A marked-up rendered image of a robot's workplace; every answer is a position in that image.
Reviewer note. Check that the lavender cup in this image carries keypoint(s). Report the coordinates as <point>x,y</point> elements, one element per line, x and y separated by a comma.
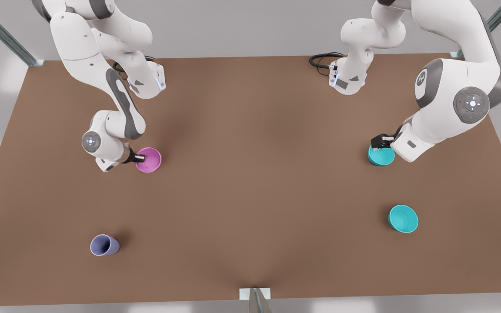
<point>104,245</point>

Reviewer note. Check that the teal blue bowl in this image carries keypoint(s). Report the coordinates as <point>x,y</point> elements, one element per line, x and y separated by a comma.
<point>402,218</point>
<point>381,156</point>

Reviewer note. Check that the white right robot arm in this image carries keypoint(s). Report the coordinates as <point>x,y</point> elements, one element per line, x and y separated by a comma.
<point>81,41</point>

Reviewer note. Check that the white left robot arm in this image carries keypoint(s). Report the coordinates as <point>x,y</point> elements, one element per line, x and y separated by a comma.
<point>455,100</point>

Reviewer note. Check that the silver frame post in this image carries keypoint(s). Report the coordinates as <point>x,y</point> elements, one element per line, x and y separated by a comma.
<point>2,34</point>
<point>494,19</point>
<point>257,300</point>

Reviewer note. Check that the pink bowl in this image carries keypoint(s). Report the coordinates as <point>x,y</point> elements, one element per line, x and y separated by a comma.
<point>149,160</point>

